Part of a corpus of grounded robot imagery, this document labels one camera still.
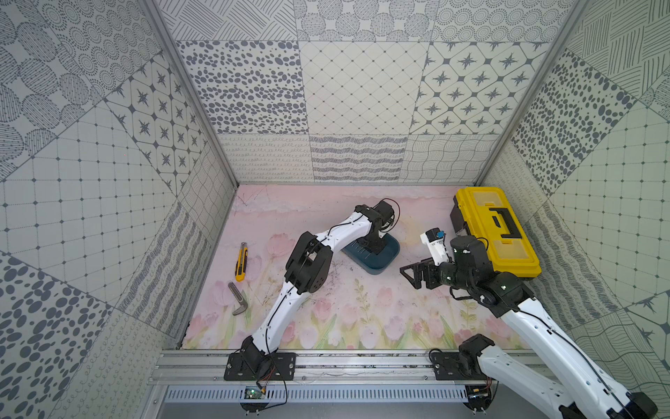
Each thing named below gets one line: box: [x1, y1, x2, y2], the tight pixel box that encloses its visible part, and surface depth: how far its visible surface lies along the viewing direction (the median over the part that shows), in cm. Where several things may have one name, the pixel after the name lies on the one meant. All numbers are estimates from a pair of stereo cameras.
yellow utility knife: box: [234, 241, 249, 282], surface depth 96 cm
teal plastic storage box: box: [341, 233, 401, 275], surface depth 91 cm
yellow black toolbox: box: [450, 186, 542, 279], surface depth 88 cm
